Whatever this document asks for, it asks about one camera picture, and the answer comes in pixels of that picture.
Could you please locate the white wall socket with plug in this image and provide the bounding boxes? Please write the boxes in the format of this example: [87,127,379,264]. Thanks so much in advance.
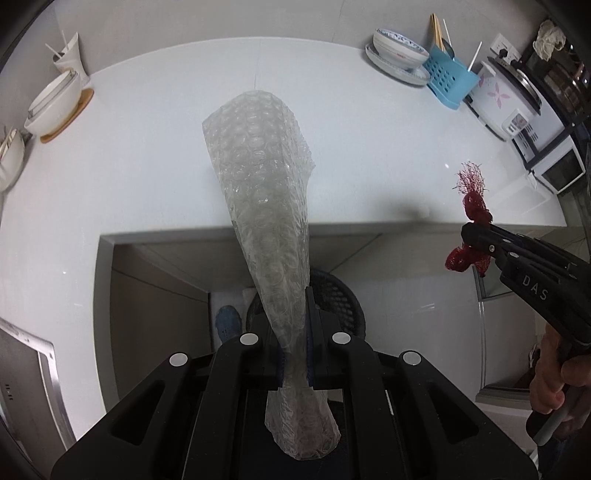
[489,32,522,63]

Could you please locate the bubble wrap sheet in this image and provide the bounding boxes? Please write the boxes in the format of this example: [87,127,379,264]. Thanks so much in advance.
[202,90,341,461]

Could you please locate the dark glass-door appliance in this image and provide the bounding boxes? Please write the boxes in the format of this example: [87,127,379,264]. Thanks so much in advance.
[522,18,591,139]

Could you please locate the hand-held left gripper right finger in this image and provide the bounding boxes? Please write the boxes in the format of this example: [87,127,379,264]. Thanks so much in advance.
[305,287,539,480]

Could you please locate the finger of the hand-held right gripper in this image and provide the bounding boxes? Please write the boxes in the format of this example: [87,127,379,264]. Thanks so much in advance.
[463,222,578,268]
[463,237,509,268]

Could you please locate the stacked white bowls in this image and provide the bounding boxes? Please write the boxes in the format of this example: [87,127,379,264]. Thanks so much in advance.
[24,76,84,134]

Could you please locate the white microwave oven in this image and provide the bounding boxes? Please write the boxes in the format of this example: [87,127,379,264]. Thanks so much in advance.
[512,99,587,195]

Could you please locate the white patterned dish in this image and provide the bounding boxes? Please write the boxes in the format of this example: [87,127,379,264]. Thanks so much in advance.
[0,127,26,192]

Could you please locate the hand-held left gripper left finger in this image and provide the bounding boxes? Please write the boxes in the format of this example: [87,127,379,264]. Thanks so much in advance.
[51,332,282,480]

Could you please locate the person's right hand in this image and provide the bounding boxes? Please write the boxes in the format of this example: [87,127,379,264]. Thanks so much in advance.
[529,323,591,414]

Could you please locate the white flowered rice cooker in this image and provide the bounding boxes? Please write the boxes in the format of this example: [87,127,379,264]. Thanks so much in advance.
[464,58,542,141]

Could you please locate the blue perforated utensil holder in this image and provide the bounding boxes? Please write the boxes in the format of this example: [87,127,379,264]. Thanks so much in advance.
[422,45,480,109]

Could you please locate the blue rimmed ceramic plate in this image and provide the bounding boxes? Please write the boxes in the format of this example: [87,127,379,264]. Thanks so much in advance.
[365,44,430,86]

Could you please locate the white paper cup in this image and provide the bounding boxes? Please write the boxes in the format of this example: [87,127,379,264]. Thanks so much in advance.
[53,37,90,86]

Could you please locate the round wooden coaster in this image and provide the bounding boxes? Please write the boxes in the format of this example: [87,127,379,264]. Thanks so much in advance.
[39,88,95,144]

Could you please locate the black trash bin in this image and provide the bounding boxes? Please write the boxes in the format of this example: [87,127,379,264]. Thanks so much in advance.
[245,270,368,347]

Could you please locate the white bowl with dark rim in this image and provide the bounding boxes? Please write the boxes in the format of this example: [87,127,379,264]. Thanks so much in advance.
[28,69,79,116]

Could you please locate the bundle of wooden chopsticks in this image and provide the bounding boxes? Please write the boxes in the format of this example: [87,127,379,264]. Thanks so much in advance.
[430,14,447,51]

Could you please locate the beige hanging cloth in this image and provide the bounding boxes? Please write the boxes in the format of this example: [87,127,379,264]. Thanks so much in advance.
[533,21,566,61]

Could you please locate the blue slipper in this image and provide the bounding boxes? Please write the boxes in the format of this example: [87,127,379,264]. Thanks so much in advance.
[215,305,242,344]

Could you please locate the silver metal panel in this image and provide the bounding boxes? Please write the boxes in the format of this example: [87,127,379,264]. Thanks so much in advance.
[0,316,77,450]

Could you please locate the blue patterned ceramic bowl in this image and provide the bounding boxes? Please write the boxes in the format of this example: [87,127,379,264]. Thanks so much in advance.
[373,28,429,70]

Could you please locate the red mesh net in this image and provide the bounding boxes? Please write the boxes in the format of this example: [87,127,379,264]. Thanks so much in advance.
[444,161,495,278]

